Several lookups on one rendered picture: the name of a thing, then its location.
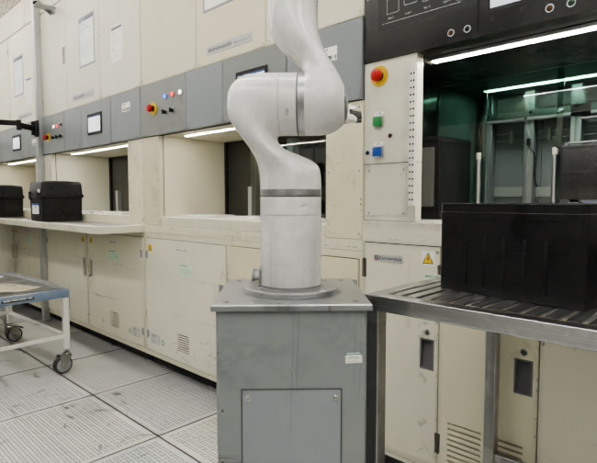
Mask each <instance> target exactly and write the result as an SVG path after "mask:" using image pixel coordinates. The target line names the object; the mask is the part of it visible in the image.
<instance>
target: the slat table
mask: <svg viewBox="0 0 597 463"><path fill-rule="evenodd" d="M365 296H366V297H367V299H368V300H369V301H370V302H371V304H372V305H373V310H372V311H368V312H367V315H366V463H385V404H386V321H387V313H393V314H398V315H402V316H408V317H412V318H417V319H423V320H427V321H433V322H441V323H447V324H452V325H456V326H462V327H467V328H471V329H477V330H481V331H486V353H485V390H484V428H483V463H497V462H498V463H526V462H523V461H521V460H519V459H516V458H513V457H508V456H506V455H503V454H501V453H498V452H497V448H498V413H499V378H500V343H501V334H506V335H510V336H516V337H521V338H526V339H531V340H536V341H541V342H546V343H551V344H560V345H565V346H570V347H575V348H580V349H585V350H590V351H595V352H597V308H594V309H591V310H588V311H573V310H567V309H561V308H555V307H549V306H544V305H538V304H533V303H527V302H521V301H516V300H510V299H500V298H494V297H489V296H483V295H476V294H472V293H467V292H462V293H461V291H455V290H450V289H444V288H441V277H433V278H429V279H425V280H422V281H417V282H413V283H410V284H406V285H401V286H397V287H394V288H386V289H382V290H379V291H375V292H370V293H366V294H365ZM437 299H438V300H437ZM434 300H435V301H434ZM451 302H453V303H452V304H451ZM469 304H471V305H469ZM467 305H469V306H467ZM486 307H487V308H486ZM483 308H486V309H483ZM503 310H506V311H503ZM522 312H526V313H525V314H524V315H522V314H520V313H522ZM543 315H546V317H544V318H540V317H541V316H543ZM562 319H567V320H566V321H565V322H564V321H561V320H562ZM585 322H590V323H589V324H583V323H585Z"/></svg>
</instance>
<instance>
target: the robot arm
mask: <svg viewBox="0 0 597 463"><path fill-rule="evenodd" d="M267 16H268V26H269V30H270V34H271V36H272V38H273V40H274V42H275V44H276V46H277V47H278V48H279V49H280V50H281V51H282V52H284V53H285V54H286V56H287V57H288V58H289V59H290V60H291V61H292V62H293V63H295V64H296V65H297V66H298V67H299V68H300V69H302V71H303V72H300V73H250V74H246V75H244V76H241V77H239V78H238V79H236V80H235V81H234V82H233V83H232V85H231V87H230V89H229V92H228V94H227V95H226V97H227V99H226V109H227V113H228V117H229V119H230V121H231V124H232V125H233V127H234V128H235V129H236V130H237V132H238V133H239V134H240V136H241V137H242V139H243V140H244V141H245V143H246V144H247V145H248V147H249V148H250V150H251V151H252V153H253V155H254V157H255V159H256V162H257V164H258V168H259V174H260V215H261V265H260V267H259V269H254V267H252V281H250V282H247V283H245V284H244V285H243V292H244V293H245V294H247V295H250V296H254V297H258V298H265V299H315V298H322V297H327V296H331V295H333V294H335V293H337V292H338V291H339V285H338V284H337V283H335V282H332V281H329V280H324V279H321V171H320V168H319V166H318V165H316V164H315V163H314V162H313V161H311V160H309V159H307V158H305V157H302V156H300V155H297V154H294V153H292V152H289V151H288V150H286V149H284V148H283V147H282V146H281V145H280V144H279V143H278V141H277V138H278V137H279V136H322V135H328V134H331V133H333V132H336V131H337V130H338V129H340V128H341V127H342V126H343V125H344V124H351V123H361V122H362V113H361V111H355V110H353V109H357V107H355V106H352V105H348V98H347V94H346V89H345V88H344V84H343V81H342V79H341V77H340V75H339V74H338V72H337V71H336V69H335V67H334V66H333V64H332V62H331V60H330V58H329V57H328V55H327V53H326V51H325V49H324V48H323V46H322V43H321V38H320V34H319V29H318V0H267Z"/></svg>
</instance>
